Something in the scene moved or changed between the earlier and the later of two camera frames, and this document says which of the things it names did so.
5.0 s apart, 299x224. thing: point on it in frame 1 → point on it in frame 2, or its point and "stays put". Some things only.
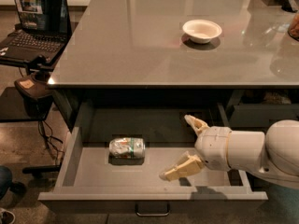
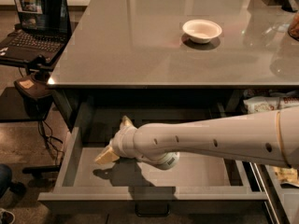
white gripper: (213, 147) → (119, 142)
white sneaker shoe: (7, 217) stays put
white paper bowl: (202, 31) stays put
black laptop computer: (45, 21) stays put
